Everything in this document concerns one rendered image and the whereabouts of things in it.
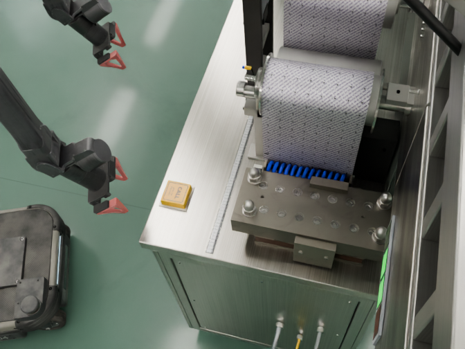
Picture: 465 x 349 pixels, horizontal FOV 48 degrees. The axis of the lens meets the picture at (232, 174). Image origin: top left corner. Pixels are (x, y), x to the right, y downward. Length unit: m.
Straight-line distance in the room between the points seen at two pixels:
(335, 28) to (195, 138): 0.55
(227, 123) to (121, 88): 1.49
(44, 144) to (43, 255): 1.20
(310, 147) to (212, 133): 0.41
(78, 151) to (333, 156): 0.61
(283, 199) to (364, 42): 0.43
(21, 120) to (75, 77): 2.11
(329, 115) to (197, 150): 0.52
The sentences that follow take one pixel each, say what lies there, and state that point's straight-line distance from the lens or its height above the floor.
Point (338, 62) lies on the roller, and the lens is 1.32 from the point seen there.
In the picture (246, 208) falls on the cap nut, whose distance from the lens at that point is 1.27.
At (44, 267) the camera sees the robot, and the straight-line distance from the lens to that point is 2.28.
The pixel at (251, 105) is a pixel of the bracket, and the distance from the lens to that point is 1.35.
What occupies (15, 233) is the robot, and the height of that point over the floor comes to 0.24.
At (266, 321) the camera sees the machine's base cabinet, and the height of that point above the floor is 0.43.
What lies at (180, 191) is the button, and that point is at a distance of 1.47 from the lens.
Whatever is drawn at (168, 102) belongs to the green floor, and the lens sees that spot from 2.90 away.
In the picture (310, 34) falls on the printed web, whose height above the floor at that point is 1.25.
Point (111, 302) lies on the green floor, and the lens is 2.39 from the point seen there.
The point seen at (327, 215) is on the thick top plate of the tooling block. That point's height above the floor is 1.03.
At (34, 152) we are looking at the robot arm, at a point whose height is 1.31.
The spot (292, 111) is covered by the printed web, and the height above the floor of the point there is 1.24.
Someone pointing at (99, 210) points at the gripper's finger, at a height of 1.10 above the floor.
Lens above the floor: 2.18
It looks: 58 degrees down
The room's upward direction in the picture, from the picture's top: 7 degrees counter-clockwise
